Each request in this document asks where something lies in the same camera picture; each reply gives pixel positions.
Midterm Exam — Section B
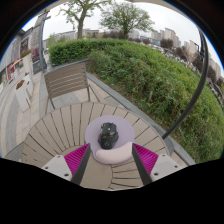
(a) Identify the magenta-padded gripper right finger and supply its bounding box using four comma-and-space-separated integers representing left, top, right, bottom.
131, 143, 184, 186

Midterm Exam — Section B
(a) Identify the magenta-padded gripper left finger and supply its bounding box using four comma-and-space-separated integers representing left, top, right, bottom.
41, 143, 93, 186

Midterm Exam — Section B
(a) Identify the black computer mouse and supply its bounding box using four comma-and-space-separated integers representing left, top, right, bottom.
97, 122, 120, 150

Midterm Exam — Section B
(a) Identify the lilac mouse pad with wrist rest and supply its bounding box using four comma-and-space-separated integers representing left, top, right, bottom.
84, 115, 136, 165

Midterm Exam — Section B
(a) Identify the grey outdoor chair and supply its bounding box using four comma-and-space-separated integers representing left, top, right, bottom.
4, 141, 26, 160

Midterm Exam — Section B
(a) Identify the green hedge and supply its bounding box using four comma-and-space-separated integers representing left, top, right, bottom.
48, 38, 224, 164

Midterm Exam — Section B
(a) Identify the brown slatted outdoor chair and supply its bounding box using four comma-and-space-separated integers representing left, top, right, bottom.
43, 59, 101, 114

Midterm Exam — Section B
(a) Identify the white planter box with flowers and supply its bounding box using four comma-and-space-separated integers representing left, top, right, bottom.
14, 79, 33, 113

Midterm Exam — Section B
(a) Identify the curved dark parasol pole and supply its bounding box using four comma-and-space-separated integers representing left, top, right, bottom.
162, 29, 210, 140

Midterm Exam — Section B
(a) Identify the tall white planter with shrub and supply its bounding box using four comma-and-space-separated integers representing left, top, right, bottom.
20, 49, 34, 76

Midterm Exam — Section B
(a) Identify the grey standing banner sign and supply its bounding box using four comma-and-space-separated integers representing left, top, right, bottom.
30, 11, 51, 74

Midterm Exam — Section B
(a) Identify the bare-trunk tree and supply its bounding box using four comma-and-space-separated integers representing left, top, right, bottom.
59, 0, 108, 40

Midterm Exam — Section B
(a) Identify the round-crowned green tree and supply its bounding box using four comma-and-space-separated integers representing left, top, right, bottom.
99, 1, 155, 39

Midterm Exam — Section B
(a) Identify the beige parasol canopy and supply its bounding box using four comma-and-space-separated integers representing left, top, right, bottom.
126, 0, 188, 13

